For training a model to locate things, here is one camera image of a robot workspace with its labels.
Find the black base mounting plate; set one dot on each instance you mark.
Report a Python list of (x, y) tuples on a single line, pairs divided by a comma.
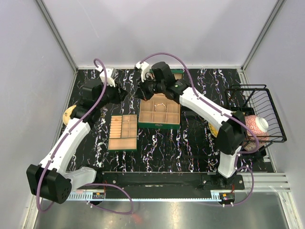
[(205, 181)]

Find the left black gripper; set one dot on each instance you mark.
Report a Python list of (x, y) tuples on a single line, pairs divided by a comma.
[(120, 94)]

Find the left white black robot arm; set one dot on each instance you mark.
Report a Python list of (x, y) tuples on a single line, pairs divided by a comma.
[(49, 179)]

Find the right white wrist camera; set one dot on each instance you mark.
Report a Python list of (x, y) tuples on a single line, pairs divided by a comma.
[(144, 69)]

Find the beige jewelry tray insert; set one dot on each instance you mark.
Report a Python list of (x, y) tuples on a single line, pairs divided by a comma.
[(123, 133)]

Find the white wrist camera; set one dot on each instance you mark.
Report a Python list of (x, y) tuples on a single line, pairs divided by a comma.
[(106, 76), (144, 69)]

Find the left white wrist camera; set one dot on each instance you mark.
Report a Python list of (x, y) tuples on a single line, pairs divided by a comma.
[(106, 76)]

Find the green jewelry box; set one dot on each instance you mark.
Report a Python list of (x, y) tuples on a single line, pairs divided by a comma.
[(159, 111)]

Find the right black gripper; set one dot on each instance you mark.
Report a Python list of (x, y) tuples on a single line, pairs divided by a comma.
[(141, 92)]

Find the woven bamboo tray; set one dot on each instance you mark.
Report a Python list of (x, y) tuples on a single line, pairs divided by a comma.
[(213, 130)]

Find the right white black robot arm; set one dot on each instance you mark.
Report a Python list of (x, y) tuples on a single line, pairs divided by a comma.
[(159, 79)]

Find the aluminium rail front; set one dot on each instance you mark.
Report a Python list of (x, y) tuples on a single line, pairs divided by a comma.
[(108, 192)]

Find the black wire dish rack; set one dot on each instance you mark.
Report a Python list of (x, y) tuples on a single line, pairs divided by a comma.
[(256, 99)]

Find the red patterned ceramic bowl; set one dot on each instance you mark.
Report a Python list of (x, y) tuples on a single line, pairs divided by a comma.
[(259, 126)]

